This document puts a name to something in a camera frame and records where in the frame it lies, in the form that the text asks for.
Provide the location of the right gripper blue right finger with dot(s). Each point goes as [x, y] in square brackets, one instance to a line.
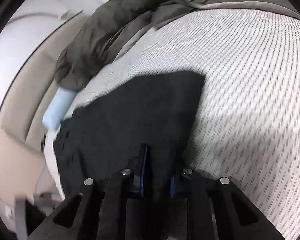
[218, 209]

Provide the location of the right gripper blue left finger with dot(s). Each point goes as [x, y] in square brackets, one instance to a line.
[98, 210]

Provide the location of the black pants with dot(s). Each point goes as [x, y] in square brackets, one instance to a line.
[100, 138]

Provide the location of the beige padded headboard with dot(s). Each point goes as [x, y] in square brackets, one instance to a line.
[22, 109]

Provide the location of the white honeycomb mattress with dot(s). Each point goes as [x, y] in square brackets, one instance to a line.
[248, 120]

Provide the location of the light blue bolster pillow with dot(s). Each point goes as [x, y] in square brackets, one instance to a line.
[58, 107]

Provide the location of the dark grey duvet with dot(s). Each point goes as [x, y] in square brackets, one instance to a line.
[117, 24]

